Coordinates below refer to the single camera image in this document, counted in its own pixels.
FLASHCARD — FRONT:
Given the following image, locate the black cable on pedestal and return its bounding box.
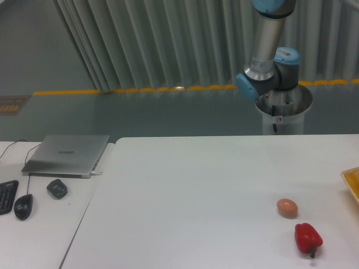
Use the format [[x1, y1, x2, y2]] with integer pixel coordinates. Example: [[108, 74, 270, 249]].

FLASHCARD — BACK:
[[270, 105, 278, 133]]

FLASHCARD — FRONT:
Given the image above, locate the small black controller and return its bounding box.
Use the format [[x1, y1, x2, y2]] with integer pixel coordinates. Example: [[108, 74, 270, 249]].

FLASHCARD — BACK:
[[47, 179, 68, 200]]

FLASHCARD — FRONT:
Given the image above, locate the yellow plastic basket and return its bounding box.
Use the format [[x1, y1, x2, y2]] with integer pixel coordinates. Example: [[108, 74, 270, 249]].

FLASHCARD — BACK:
[[340, 167, 359, 203]]

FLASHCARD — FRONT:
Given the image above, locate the black computer mouse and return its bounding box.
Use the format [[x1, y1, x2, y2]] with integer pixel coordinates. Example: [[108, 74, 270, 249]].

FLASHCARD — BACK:
[[14, 194, 33, 221]]

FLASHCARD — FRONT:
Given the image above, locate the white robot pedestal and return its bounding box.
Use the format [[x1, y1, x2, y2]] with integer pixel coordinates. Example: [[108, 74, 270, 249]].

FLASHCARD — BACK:
[[255, 85, 313, 135]]

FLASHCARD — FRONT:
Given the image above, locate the black mouse cable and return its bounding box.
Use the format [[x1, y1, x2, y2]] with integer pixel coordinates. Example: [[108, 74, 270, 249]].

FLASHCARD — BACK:
[[24, 144, 43, 195]]

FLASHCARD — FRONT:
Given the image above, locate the brown egg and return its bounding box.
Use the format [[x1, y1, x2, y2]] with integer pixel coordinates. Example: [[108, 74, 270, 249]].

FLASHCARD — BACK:
[[277, 198, 298, 218]]

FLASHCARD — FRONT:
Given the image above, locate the black keyboard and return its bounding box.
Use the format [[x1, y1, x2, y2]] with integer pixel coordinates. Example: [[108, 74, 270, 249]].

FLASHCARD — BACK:
[[0, 180, 19, 215]]

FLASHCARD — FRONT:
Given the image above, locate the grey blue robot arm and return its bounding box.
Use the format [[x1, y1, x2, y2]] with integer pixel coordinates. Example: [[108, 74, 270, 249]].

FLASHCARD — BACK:
[[236, 1, 300, 100]]

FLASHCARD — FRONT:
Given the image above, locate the grey pleated curtain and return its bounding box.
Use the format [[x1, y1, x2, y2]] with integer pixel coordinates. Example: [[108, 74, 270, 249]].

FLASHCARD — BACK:
[[56, 1, 358, 92]]

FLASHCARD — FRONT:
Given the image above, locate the red bell pepper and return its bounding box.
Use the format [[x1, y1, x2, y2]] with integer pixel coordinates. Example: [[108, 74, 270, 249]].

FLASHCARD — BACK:
[[294, 222, 323, 258]]

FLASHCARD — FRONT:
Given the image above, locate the black thin cable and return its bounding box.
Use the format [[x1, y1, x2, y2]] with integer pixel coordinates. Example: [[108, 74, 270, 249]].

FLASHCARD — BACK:
[[0, 139, 43, 159]]

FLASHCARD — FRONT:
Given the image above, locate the silver closed laptop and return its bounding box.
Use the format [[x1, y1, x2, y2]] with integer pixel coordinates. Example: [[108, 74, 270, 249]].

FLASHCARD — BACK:
[[22, 134, 110, 178]]

